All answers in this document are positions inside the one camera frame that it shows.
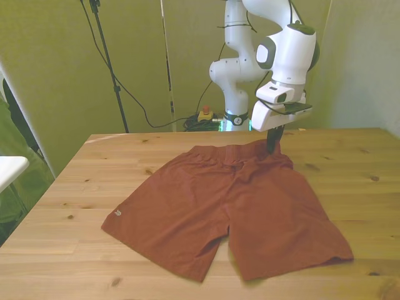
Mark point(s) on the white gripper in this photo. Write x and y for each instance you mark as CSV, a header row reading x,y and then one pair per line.
x,y
265,115

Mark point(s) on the rust red shorts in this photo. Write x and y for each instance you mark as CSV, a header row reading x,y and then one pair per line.
x,y
218,206

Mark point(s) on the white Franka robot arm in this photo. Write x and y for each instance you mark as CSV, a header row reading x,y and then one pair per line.
x,y
250,56

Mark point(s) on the yellow emergency stop box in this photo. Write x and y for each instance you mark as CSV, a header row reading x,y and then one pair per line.
x,y
206,115

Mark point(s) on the black tripod stand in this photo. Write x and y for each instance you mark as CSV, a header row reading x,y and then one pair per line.
x,y
107,62

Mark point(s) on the white side table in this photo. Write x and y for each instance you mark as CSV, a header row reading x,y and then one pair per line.
x,y
11,168

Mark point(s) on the dark flat wrist camera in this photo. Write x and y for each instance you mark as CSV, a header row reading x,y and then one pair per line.
x,y
298,108

